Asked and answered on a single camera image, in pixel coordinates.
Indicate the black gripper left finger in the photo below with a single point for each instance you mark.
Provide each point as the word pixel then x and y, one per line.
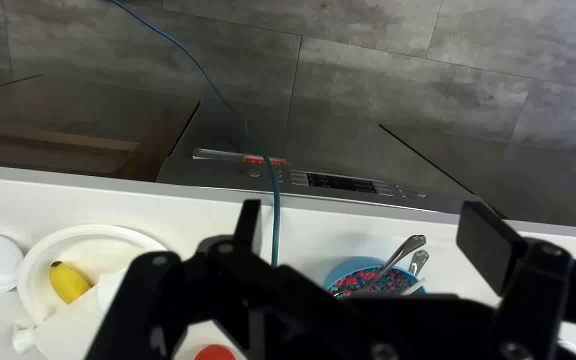
pixel 151 301

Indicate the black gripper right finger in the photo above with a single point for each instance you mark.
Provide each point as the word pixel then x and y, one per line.
pixel 495 253

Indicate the blue bowl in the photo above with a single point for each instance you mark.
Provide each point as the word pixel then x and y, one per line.
pixel 340 270

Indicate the large white plate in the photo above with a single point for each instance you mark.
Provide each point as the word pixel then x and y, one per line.
pixel 94 251

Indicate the metal spoon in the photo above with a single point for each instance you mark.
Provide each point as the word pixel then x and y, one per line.
pixel 418 260
pixel 408 244

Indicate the white napkin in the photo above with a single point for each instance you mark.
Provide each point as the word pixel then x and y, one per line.
pixel 74 326

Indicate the red apple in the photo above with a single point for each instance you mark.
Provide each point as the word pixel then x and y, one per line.
pixel 215 353

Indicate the yellow banana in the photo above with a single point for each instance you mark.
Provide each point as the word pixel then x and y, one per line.
pixel 69 283

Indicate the colourful cereal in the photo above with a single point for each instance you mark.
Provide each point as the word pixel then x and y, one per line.
pixel 374 283

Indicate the dark grey dishwasher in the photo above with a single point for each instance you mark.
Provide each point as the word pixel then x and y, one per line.
pixel 340 181

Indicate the brown wooden cabinet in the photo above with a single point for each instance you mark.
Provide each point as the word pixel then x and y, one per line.
pixel 69 146

